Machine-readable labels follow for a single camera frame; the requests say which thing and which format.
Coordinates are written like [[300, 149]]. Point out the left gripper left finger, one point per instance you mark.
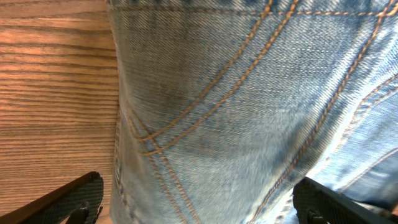
[[79, 201]]

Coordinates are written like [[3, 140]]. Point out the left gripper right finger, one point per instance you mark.
[[316, 204]]

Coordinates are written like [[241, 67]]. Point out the light blue denim jeans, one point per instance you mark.
[[226, 105]]

